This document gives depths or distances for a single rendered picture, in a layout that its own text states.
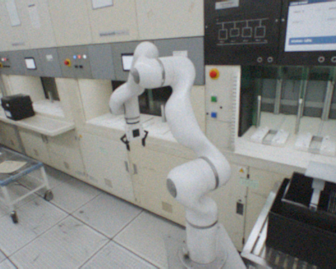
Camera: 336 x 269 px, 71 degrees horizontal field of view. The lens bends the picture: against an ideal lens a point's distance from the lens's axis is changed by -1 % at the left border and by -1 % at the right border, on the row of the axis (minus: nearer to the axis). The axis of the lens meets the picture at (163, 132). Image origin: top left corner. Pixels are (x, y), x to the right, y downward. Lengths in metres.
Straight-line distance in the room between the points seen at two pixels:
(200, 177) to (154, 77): 0.36
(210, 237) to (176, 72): 0.60
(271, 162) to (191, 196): 0.83
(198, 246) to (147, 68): 0.66
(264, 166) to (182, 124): 0.85
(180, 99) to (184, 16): 0.81
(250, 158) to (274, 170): 0.15
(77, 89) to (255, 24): 1.67
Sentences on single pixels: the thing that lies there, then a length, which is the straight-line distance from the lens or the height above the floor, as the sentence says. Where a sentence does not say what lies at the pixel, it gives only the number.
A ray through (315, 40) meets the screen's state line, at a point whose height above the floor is 1.51.
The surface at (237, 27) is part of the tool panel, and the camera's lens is 1.40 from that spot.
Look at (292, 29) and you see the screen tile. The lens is 1.33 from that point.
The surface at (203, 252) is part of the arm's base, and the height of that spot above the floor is 0.83.
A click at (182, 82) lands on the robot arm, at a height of 1.43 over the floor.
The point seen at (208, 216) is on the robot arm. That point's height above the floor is 1.00.
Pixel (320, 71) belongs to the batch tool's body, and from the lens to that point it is 1.84.
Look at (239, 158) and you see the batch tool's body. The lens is 1.57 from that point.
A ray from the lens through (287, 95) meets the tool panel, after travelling 2.31.
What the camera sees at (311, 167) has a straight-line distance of 1.06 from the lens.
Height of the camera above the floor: 1.58
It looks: 22 degrees down
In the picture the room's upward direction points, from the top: 5 degrees counter-clockwise
